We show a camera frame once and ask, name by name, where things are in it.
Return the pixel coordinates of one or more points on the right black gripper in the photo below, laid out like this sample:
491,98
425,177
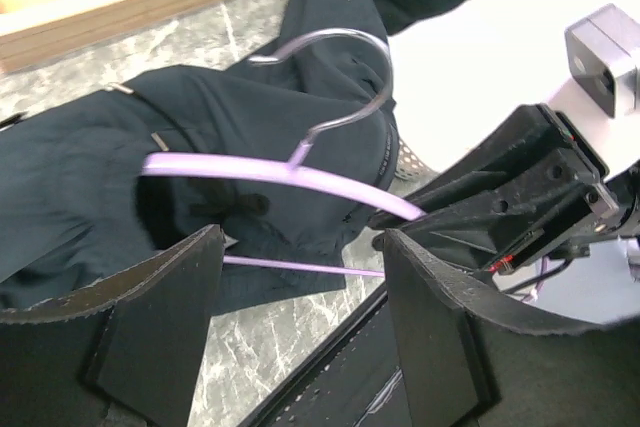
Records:
533,188

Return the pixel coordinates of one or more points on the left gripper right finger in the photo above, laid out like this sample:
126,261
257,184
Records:
468,352

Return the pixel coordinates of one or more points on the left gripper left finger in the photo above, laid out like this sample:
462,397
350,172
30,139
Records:
135,339

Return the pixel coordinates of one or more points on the purple hanger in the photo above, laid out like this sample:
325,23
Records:
292,172

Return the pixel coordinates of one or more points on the dark navy shorts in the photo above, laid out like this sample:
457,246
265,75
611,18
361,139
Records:
290,151

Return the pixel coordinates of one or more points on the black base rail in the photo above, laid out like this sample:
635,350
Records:
351,379

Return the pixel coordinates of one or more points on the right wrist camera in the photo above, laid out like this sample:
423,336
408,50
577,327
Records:
603,57

